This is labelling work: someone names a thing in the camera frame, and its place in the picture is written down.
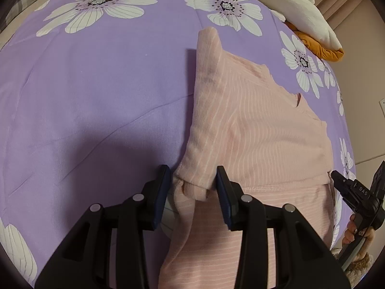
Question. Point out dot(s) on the pink striped shirt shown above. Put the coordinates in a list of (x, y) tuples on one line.
[(255, 126)]

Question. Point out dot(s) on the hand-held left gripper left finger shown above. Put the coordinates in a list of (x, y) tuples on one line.
[(161, 198)]

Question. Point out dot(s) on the person's right hand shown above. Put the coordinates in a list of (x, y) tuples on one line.
[(350, 230)]

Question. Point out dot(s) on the white power strip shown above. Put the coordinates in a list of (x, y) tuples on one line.
[(382, 104)]

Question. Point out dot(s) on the purple floral blanket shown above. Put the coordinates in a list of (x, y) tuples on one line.
[(90, 96)]

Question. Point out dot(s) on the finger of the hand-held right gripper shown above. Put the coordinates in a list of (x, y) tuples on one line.
[(340, 180)]

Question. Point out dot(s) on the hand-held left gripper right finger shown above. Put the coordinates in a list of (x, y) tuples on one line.
[(225, 198)]

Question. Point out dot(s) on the pink curtain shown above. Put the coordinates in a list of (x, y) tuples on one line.
[(337, 3)]

